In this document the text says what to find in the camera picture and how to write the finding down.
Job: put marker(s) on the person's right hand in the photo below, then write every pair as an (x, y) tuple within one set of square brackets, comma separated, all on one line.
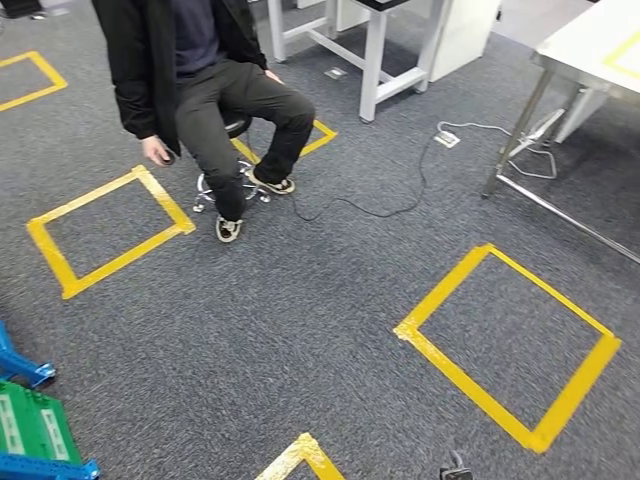
[(154, 149)]

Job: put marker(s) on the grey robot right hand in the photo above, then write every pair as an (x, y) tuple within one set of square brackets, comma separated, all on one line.
[(457, 474)]

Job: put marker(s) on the person's left hand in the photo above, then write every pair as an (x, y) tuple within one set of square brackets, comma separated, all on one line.
[(274, 76)]

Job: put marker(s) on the small black handheld remote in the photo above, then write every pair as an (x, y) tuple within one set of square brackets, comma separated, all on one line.
[(169, 159)]

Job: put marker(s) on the stainless steel workbench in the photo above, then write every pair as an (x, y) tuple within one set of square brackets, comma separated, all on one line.
[(580, 40)]

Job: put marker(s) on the yellow floor tape square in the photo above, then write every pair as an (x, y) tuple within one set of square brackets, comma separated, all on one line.
[(450, 370), (164, 201)]

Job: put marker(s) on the black stool chrome base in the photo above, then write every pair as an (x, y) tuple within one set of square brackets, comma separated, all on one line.
[(238, 126)]

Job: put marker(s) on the grey floor socket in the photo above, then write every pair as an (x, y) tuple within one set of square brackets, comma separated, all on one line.
[(335, 73)]

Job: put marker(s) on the person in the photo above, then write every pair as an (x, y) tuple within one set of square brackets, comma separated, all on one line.
[(210, 99)]

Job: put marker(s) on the dark top white desk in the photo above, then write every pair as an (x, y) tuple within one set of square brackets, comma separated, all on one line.
[(372, 66)]

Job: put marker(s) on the white floor socket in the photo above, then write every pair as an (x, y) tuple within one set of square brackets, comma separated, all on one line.
[(446, 139)]

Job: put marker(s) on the green plastic crate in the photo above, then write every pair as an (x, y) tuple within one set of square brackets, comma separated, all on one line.
[(10, 424), (55, 434)]

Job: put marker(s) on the small yellow tape rectangle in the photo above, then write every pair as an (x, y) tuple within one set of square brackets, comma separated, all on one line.
[(623, 48)]

